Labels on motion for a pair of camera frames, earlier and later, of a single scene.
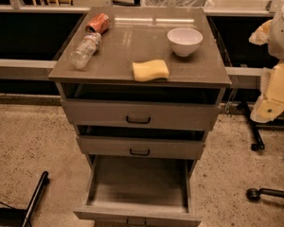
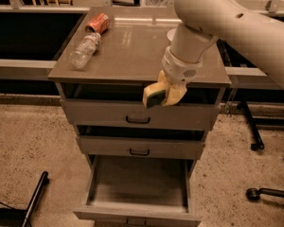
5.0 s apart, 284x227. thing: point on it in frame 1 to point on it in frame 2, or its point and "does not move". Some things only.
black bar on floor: [44, 181] does not move
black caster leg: [254, 194] does not move
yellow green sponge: [150, 70] to [154, 95]
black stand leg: [257, 144] does not move
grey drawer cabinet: [141, 86] does not move
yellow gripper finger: [260, 36] to [175, 94]
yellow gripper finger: [267, 110] to [162, 79]
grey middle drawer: [137, 142] does not move
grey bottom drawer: [125, 191] does not move
